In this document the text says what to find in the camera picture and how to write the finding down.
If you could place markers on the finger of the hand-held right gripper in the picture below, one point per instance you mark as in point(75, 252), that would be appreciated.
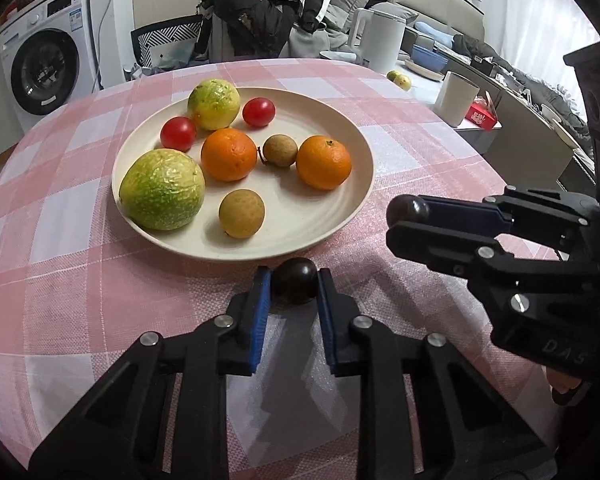
point(460, 212)
point(430, 247)

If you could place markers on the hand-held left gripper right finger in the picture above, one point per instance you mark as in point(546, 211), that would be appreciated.
point(327, 320)

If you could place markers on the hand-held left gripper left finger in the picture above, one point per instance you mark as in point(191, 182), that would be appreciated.
point(257, 320)

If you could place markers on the dark purple passion fruit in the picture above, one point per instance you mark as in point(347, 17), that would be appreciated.
point(294, 280)
point(407, 210)

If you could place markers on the cream round plate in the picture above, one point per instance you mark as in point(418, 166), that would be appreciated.
point(290, 220)

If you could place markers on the brown longan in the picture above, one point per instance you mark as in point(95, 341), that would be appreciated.
point(280, 150)
point(241, 212)

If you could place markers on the orange mandarin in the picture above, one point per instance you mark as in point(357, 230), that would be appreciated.
point(228, 154)
point(324, 162)

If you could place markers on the large yellow-green passion fruit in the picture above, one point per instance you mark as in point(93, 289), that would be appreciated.
point(162, 190)

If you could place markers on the red tomato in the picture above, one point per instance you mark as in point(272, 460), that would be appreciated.
point(178, 133)
point(258, 111)

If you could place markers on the small yellow-green passion fruit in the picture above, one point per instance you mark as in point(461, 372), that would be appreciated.
point(213, 105)

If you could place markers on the person's right hand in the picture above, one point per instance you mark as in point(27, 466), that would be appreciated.
point(562, 380)

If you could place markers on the red box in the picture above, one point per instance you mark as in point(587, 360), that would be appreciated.
point(481, 117)

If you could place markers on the white cup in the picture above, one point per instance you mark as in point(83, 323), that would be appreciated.
point(455, 100)

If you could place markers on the small yellow citrus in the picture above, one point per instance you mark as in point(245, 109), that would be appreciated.
point(404, 82)

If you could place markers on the white shallow dish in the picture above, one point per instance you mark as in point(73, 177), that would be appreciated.
point(422, 74)

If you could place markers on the small green citrus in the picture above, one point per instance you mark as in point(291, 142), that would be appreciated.
point(392, 76)

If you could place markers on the blue bowl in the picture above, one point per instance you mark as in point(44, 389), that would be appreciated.
point(429, 57)

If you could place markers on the white electric kettle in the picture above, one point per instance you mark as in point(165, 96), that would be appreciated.
point(382, 40)

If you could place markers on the small white saucer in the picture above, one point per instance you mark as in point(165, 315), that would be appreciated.
point(339, 56)

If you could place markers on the beige sofa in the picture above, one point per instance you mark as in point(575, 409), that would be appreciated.
point(435, 0)

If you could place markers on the grey sweatshirt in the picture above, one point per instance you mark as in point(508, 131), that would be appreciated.
point(317, 42)

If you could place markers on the grey pillow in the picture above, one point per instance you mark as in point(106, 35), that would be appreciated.
point(350, 0)

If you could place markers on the pile of dark jackets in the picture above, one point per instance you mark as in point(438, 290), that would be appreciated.
point(250, 15)

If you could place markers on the black-white patterned chair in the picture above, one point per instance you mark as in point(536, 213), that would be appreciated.
point(165, 37)

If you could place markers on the white washing machine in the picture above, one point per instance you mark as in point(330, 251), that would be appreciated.
point(45, 65)

